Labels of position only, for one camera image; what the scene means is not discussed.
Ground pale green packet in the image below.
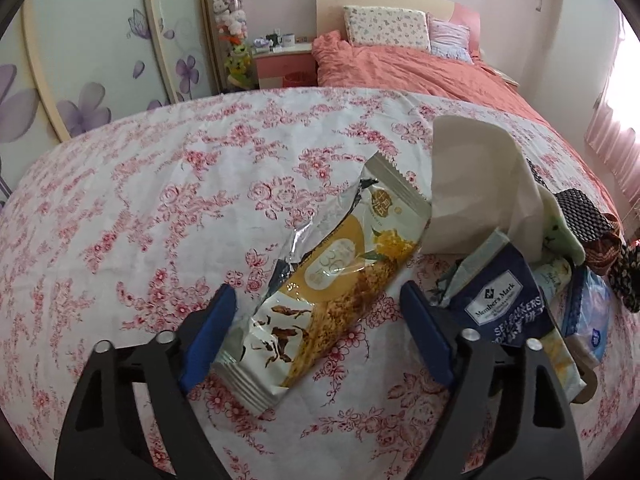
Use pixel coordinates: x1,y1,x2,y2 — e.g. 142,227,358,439
532,257,573,306

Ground pink floral tablecloth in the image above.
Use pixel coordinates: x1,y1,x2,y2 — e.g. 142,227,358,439
0,87,626,480

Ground navy cracker packet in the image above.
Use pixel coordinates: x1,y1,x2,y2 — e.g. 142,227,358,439
439,229,588,403

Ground pink nightstand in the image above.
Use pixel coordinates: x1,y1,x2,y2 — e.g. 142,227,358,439
252,42,318,90
482,66,521,86

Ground striped pink pillow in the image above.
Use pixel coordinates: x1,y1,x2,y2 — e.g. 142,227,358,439
427,17,475,64

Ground pink curtain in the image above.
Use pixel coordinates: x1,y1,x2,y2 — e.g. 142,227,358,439
582,25,640,171

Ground sliding wardrobe with purple flowers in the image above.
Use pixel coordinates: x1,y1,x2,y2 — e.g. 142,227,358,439
0,0,223,206

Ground pale green printed cloth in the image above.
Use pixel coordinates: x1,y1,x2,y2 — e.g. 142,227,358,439
540,192,586,266

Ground clear plush toy display tube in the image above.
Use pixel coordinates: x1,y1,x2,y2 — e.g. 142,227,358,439
209,0,258,93

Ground yellow white snack wrapper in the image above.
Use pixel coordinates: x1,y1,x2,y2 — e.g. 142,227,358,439
212,151,433,416

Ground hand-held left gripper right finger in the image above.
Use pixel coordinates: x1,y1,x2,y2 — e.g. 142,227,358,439
399,281,586,480

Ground dark floral cloth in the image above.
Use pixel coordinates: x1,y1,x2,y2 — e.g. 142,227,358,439
607,245,640,313

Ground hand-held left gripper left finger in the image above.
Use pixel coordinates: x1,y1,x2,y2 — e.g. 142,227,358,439
54,284,238,480

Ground floral print pillow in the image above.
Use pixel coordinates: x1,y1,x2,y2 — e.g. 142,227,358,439
342,5,432,53

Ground bed with salmon duvet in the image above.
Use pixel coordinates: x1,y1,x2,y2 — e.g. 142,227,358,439
312,30,621,211

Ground black dotted cloth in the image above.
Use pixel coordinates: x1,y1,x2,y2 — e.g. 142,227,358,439
526,157,617,246

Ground white paper tissue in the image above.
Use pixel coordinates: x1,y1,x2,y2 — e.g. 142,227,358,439
424,115,556,261

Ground blue tissue pack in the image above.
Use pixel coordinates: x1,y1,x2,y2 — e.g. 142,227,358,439
562,265,613,361

